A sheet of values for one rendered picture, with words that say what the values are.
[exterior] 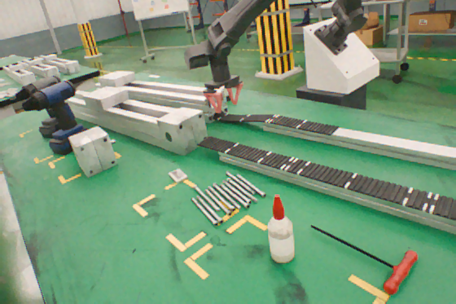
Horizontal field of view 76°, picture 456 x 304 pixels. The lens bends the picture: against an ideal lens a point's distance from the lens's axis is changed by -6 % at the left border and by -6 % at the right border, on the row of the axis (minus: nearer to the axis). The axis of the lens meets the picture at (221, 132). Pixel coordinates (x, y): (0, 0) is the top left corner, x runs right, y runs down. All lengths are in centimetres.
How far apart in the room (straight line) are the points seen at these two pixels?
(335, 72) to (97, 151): 82
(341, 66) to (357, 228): 71
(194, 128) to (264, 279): 49
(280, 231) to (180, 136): 45
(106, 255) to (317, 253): 37
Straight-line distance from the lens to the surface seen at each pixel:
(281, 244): 49
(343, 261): 52
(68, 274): 63
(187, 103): 107
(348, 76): 116
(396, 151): 77
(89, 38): 1117
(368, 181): 63
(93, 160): 89
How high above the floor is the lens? 117
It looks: 24 degrees down
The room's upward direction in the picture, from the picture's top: 10 degrees counter-clockwise
